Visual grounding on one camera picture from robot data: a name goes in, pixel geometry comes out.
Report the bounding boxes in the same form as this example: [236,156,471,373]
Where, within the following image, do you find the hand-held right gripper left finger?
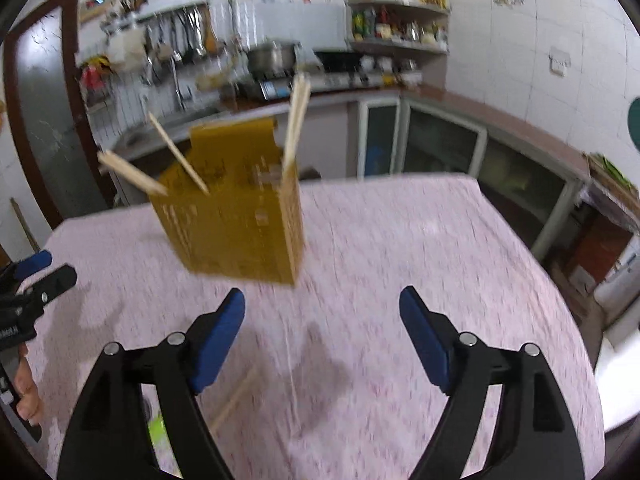
[57,287,247,480]

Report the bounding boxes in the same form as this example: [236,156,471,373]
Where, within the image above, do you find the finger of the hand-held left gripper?
[0,249,54,291]
[20,264,78,312]

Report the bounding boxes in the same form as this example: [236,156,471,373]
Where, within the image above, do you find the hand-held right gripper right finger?
[399,285,586,480]

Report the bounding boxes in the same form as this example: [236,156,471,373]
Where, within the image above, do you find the wooden chopstick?
[281,76,307,175]
[208,366,261,429]
[148,112,210,195]
[287,73,312,161]
[97,151,169,197]

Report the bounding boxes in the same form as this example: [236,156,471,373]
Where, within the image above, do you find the yellow perforated utensil holder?
[152,117,305,287]

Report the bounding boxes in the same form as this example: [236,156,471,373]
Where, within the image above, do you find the person's left hand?
[14,342,43,423]

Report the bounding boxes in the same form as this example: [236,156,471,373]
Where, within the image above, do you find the wooden stick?
[10,197,42,254]

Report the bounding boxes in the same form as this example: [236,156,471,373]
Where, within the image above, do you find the floral pink tablecloth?
[22,172,607,480]

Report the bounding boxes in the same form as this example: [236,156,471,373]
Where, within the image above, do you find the brown door with frosted glass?
[2,0,120,230]

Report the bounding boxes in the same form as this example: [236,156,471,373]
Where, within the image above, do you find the colourful cloth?
[80,57,114,92]

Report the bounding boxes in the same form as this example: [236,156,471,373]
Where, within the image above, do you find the steel faucet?
[166,54,188,112]

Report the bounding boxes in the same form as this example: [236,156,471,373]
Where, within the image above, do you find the kitchen counter with cabinets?
[90,82,592,262]

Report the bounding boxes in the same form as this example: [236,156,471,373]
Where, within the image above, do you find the green vegetables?
[587,152,634,187]

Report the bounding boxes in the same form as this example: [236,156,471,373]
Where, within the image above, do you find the gas stove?
[247,71,382,102]

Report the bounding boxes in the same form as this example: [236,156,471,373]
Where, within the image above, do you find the steel cooking pot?
[246,40,301,74]

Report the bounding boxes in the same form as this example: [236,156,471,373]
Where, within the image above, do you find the black wok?
[312,49,362,72]

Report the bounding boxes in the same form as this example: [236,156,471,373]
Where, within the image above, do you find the green round cutting board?
[626,96,640,152]

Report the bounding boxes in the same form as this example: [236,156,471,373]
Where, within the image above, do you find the green-handled fork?
[148,412,174,449]

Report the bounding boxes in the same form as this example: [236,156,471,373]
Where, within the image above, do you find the white wall control box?
[78,0,109,22]

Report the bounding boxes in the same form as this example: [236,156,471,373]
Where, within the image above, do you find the metal wall utensil rack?
[99,0,212,61]

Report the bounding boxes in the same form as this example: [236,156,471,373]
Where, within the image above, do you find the corner wall shelf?
[346,0,451,57]

